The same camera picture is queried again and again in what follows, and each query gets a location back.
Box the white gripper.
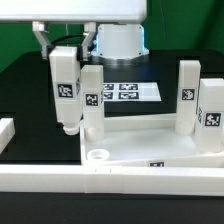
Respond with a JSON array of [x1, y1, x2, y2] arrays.
[[0, 0, 147, 61]]

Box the white desk top tray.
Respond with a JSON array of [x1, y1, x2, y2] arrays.
[[80, 114, 224, 168]]

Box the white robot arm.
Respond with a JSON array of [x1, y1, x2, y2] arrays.
[[0, 0, 149, 63]]

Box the white left obstacle block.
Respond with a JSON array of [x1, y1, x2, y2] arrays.
[[0, 118, 15, 154]]

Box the white front obstacle bar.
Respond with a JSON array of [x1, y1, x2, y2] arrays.
[[0, 165, 224, 196]]

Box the black cable with connector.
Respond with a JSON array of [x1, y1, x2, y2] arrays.
[[49, 33, 88, 46]]

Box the white marker base plate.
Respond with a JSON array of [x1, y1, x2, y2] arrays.
[[104, 82, 161, 102]]

